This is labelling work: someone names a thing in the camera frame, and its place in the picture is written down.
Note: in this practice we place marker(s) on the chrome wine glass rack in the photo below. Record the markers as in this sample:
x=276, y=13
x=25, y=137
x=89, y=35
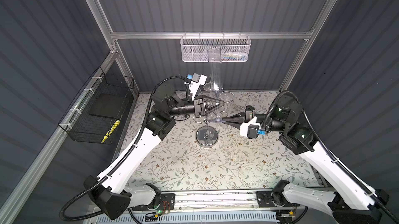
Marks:
x=206, y=136

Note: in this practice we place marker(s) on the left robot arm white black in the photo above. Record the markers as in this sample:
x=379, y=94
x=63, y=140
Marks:
x=156, y=126

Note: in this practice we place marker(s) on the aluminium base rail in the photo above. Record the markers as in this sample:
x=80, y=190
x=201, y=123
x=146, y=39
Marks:
x=215, y=200

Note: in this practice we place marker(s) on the white wire mesh basket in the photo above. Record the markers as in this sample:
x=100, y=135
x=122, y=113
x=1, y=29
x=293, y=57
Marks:
x=196, y=48

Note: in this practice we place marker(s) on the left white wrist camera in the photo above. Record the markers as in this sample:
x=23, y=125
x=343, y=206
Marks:
x=195, y=81

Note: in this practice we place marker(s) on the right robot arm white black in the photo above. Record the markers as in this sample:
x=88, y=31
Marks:
x=351, y=202

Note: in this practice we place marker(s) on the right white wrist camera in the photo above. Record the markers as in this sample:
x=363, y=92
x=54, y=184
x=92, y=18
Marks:
x=252, y=129

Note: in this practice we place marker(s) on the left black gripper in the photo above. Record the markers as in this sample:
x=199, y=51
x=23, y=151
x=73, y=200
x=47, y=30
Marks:
x=199, y=106

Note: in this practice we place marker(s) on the yellow black striped item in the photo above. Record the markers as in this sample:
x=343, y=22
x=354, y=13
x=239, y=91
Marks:
x=110, y=131

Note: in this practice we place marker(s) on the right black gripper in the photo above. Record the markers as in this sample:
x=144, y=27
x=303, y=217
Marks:
x=236, y=119

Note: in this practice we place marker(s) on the floral patterned table mat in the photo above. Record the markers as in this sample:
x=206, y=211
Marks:
x=178, y=163

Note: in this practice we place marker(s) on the black wire basket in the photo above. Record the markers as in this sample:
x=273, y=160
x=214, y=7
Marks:
x=108, y=99

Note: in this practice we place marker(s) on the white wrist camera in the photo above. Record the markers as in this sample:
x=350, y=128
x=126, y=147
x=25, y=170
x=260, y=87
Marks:
x=252, y=129
x=195, y=81

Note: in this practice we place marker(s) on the items in white basket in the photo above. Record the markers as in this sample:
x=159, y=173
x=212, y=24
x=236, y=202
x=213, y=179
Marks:
x=234, y=57

